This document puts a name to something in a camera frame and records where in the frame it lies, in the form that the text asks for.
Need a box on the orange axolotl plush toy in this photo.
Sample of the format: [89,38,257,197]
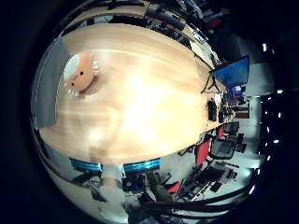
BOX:
[63,51,101,98]

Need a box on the grey plastic container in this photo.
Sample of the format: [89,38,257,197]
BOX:
[30,36,75,131]

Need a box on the blue lit strip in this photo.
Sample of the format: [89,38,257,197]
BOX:
[122,157,163,174]
[68,157,103,173]

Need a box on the black device on table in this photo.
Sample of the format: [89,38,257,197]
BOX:
[206,98,219,123]

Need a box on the large red chair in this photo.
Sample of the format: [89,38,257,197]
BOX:
[193,138,213,166]

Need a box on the black monitor stand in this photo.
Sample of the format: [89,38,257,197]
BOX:
[200,74,226,95]

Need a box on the small red chair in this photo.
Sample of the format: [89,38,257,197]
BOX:
[216,124,226,140]

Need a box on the black mesh office chair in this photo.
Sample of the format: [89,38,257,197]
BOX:
[208,136,238,161]

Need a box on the white table leg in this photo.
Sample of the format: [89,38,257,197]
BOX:
[100,163,132,222]

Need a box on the blue screen monitor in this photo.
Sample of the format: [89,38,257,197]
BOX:
[212,55,251,90]

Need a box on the long black bar device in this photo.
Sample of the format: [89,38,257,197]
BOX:
[145,7,188,32]

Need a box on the black cable bundle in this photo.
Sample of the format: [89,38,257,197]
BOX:
[134,183,260,222]

